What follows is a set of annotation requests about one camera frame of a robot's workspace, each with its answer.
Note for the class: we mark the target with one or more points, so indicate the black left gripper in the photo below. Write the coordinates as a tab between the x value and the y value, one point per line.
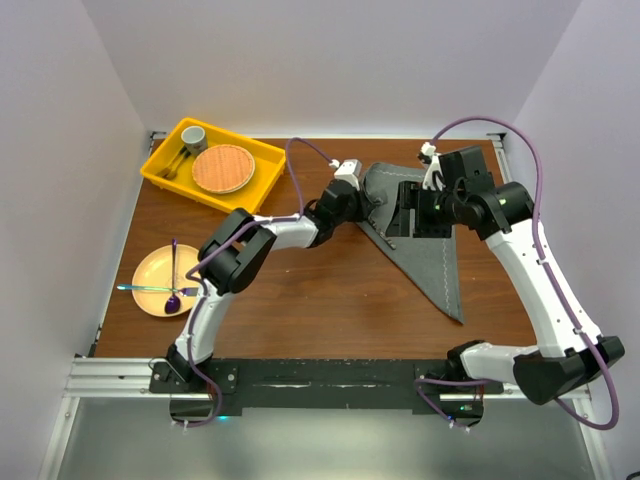
362	208

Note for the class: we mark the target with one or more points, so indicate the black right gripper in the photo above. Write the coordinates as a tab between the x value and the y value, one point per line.
411	195

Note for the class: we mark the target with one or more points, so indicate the grey cloth napkin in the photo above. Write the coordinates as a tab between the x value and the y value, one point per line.
430	263

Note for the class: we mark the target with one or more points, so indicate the silver metal spoon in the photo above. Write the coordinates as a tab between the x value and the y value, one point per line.
381	234

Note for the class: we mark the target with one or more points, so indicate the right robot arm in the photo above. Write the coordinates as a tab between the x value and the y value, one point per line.
570	349

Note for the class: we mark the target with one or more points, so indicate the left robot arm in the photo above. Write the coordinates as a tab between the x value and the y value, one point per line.
231	258

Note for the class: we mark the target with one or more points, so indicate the woven wicker plate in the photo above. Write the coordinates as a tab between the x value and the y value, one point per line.
223	169

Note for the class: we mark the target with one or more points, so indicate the white ceramic cup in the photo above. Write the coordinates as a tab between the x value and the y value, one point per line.
195	140

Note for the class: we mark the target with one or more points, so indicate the dark cutlery in tray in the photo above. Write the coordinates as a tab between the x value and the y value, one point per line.
170	171

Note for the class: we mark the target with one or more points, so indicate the yellow plastic tray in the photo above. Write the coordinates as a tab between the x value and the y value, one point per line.
270	164

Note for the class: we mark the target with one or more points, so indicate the iridescent fork on plate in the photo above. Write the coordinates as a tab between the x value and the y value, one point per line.
187	291

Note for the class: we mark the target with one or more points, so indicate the purple iridescent spoon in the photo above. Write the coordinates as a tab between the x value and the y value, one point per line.
173	303

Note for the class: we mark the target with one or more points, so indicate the pale yellow round plate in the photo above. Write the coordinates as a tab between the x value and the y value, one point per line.
155	270

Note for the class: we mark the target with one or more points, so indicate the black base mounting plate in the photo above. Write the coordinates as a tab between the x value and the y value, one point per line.
318	384

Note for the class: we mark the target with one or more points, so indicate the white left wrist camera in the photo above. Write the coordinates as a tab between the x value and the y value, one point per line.
347	170

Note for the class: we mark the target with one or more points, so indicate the aluminium frame rail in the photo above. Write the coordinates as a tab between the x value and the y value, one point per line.
114	457

